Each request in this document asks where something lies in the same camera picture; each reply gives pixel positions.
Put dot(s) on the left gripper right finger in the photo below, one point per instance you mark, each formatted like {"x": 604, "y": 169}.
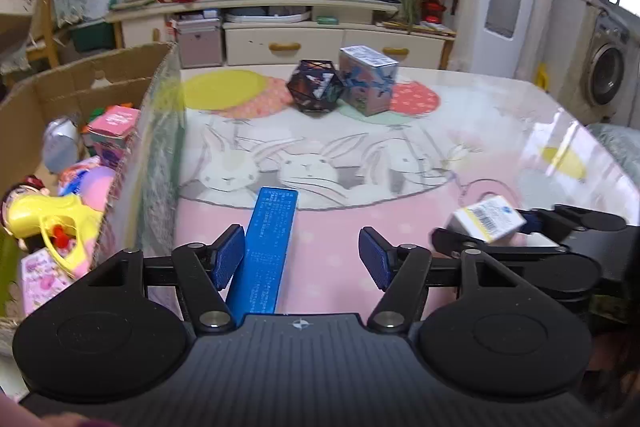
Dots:
{"x": 401, "y": 273}

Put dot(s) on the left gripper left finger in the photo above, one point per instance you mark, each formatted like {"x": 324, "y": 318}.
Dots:
{"x": 202, "y": 272}

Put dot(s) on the long blue carton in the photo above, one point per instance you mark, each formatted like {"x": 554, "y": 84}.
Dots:
{"x": 255, "y": 287}

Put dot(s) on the white yellow medicine box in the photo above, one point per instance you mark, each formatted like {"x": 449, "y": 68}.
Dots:
{"x": 490, "y": 220}

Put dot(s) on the purple picture box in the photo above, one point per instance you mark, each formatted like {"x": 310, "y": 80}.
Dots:
{"x": 41, "y": 280}

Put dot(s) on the pink small box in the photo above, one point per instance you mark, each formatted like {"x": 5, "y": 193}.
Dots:
{"x": 108, "y": 134}

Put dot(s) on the grey white bottle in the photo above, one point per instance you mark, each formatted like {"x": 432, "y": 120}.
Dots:
{"x": 61, "y": 145}

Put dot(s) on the black-haired doll figure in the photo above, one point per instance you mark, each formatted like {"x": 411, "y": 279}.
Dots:
{"x": 29, "y": 185}

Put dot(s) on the brown cardboard box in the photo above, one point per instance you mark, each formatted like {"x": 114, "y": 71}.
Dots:
{"x": 142, "y": 204}

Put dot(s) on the pink egg toy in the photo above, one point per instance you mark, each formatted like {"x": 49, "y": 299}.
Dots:
{"x": 90, "y": 180}

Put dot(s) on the yellow toy gun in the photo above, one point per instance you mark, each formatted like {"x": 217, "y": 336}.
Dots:
{"x": 69, "y": 228}

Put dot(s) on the white blue patterned box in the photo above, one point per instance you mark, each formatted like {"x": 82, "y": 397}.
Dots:
{"x": 369, "y": 77}

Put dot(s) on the dark polyhedron puzzle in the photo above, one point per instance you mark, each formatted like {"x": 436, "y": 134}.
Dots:
{"x": 315, "y": 86}

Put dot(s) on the washing machine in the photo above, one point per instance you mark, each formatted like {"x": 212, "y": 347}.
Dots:
{"x": 601, "y": 82}

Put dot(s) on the pink storage case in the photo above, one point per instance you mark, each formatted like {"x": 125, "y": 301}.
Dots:
{"x": 200, "y": 43}

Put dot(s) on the cream tv cabinet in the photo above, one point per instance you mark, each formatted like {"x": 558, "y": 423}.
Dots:
{"x": 331, "y": 25}

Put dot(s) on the red lantern ornament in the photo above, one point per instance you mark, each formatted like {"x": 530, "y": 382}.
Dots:
{"x": 433, "y": 11}

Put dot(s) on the wooden chair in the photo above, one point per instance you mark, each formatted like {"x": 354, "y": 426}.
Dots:
{"x": 52, "y": 6}

